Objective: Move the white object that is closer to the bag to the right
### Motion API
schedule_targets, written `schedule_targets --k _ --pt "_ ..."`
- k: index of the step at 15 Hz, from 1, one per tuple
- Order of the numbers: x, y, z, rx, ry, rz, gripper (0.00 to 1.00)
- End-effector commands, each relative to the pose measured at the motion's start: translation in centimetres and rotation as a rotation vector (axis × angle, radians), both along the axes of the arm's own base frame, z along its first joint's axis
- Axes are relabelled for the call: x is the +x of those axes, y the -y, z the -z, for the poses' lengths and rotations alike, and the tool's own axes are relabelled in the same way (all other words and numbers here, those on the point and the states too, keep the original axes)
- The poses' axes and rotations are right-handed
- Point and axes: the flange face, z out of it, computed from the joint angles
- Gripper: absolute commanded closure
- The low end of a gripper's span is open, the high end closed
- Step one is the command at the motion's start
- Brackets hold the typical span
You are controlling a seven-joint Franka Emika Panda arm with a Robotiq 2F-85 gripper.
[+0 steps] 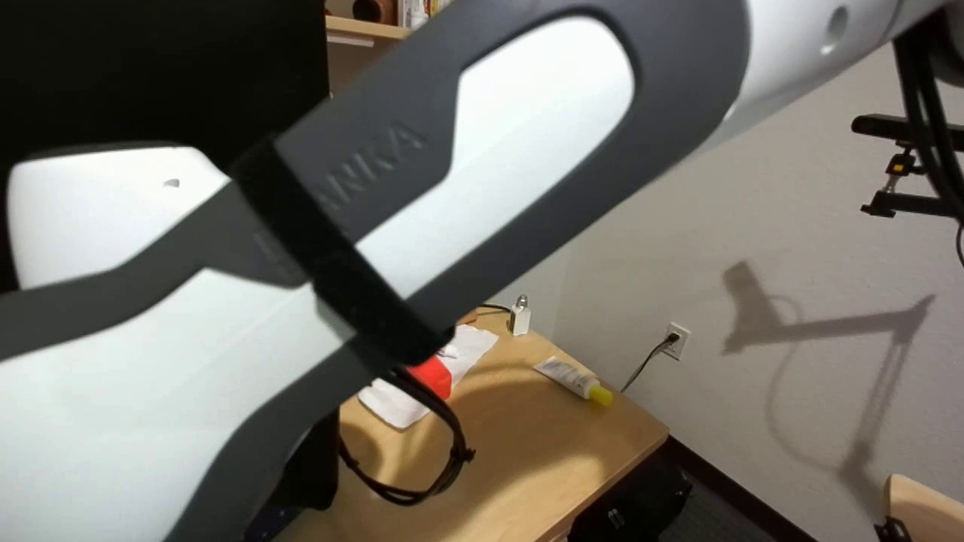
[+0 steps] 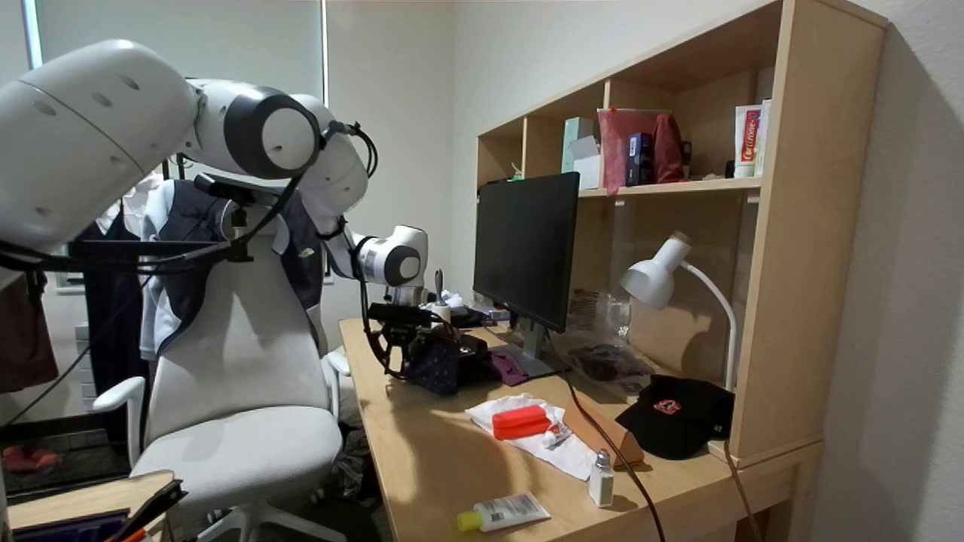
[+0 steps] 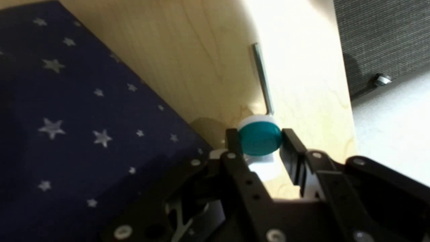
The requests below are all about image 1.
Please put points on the small white bottle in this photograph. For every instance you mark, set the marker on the small white bottle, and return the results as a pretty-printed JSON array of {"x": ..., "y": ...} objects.
[{"x": 520, "y": 318}]

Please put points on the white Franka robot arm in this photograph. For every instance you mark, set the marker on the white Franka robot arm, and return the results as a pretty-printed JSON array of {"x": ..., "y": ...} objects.
[{"x": 99, "y": 452}]

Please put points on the red plastic object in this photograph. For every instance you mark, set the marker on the red plastic object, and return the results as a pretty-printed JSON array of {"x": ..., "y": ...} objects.
[{"x": 436, "y": 379}]

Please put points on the black bag under desk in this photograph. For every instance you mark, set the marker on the black bag under desk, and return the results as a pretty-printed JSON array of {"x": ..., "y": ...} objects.
[{"x": 634, "y": 501}]

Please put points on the white crumpled cloth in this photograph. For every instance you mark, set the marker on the white crumpled cloth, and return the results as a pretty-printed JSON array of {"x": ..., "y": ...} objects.
[{"x": 467, "y": 350}]

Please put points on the white tube with yellow cap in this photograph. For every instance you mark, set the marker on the white tube with yellow cap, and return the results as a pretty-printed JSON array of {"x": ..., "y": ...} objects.
[{"x": 570, "y": 379}]

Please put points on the light wooden bookshelf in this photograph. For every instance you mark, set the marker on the light wooden bookshelf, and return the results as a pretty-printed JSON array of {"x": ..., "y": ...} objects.
[{"x": 363, "y": 32}]

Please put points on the white shelf bottle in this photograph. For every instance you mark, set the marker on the white shelf bottle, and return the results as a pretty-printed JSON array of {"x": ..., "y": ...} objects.
[{"x": 410, "y": 9}]

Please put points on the dark round shelf item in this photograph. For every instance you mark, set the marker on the dark round shelf item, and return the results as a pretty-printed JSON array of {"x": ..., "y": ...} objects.
[{"x": 369, "y": 9}]

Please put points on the black stand clamp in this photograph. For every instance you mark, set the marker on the black stand clamp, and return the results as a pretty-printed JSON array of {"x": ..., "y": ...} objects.
[{"x": 890, "y": 527}]

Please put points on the white wall outlet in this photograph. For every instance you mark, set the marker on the white wall outlet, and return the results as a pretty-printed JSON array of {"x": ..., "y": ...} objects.
[{"x": 677, "y": 338}]

